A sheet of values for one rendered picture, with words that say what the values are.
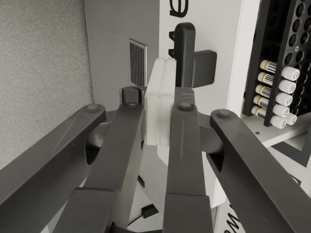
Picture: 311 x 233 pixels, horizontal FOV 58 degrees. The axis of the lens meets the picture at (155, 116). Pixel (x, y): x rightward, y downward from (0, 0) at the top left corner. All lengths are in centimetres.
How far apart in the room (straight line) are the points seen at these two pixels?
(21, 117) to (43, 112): 8
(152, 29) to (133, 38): 10
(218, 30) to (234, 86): 5
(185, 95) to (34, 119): 106
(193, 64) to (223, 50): 3
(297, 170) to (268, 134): 6
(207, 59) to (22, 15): 92
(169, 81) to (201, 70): 7
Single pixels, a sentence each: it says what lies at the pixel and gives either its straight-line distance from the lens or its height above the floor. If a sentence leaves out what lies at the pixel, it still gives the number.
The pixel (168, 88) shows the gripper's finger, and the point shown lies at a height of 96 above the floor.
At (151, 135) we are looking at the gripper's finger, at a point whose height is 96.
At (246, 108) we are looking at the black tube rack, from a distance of 36.
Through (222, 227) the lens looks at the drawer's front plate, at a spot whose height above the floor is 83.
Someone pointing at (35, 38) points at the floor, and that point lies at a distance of 111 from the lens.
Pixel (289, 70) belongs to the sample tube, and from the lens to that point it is 32.
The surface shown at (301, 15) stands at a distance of 32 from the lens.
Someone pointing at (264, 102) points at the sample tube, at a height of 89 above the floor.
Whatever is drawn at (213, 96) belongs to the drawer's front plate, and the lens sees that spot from 25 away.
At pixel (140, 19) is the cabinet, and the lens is 67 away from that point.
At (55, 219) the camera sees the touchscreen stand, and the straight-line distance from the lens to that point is 142.
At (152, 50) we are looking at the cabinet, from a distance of 64.
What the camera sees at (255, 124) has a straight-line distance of 40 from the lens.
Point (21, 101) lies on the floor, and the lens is 117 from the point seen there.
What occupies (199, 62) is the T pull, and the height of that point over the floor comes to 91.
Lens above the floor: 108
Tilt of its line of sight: 50 degrees down
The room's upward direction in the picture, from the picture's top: 129 degrees clockwise
